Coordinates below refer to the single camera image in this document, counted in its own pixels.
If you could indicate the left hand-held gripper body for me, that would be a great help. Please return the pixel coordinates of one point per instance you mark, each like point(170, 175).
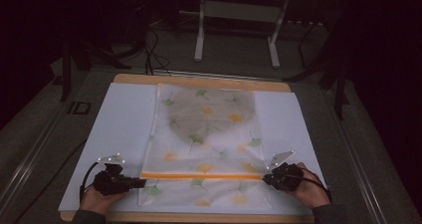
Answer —
point(111, 182)

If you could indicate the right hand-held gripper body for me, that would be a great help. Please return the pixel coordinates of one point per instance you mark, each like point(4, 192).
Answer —
point(287, 177)

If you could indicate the leaf print mesh laundry bag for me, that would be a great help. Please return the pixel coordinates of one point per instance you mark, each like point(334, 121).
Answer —
point(205, 151)

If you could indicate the person's left hand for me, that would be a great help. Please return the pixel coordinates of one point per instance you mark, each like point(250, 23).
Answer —
point(98, 200)

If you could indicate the person's right hand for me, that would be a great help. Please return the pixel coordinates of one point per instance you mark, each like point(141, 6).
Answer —
point(310, 190)

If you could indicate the white table mat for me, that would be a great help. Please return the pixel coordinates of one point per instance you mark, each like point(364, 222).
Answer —
point(116, 127)

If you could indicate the grey garment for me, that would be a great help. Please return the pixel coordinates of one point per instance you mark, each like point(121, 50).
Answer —
point(212, 114)

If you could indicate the black metal stand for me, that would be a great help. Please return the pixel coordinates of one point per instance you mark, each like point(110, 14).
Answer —
point(68, 71)
point(339, 84)

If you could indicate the white metal stand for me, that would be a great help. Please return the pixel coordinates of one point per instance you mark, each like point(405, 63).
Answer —
point(239, 11)

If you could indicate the metal floor rail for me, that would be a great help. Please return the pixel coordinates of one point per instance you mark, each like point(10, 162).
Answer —
point(30, 159)
point(358, 164)

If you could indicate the black floor bracket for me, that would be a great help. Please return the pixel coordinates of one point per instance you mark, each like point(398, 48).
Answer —
point(79, 108)

